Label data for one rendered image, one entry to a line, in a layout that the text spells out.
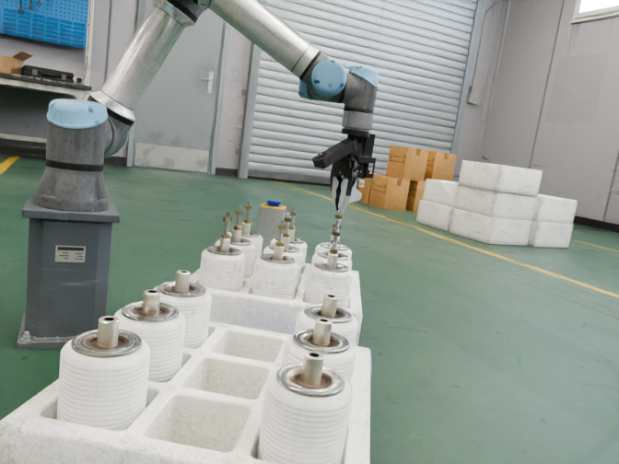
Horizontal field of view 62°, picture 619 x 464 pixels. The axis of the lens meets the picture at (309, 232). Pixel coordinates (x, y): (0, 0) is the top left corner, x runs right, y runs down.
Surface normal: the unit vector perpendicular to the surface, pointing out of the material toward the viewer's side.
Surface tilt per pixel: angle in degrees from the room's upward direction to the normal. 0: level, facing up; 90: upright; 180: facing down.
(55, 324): 90
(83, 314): 90
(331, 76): 90
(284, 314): 90
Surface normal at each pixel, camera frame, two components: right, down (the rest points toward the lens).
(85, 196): 0.69, -0.09
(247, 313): -0.07, 0.16
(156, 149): 0.41, 0.21
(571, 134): -0.90, -0.05
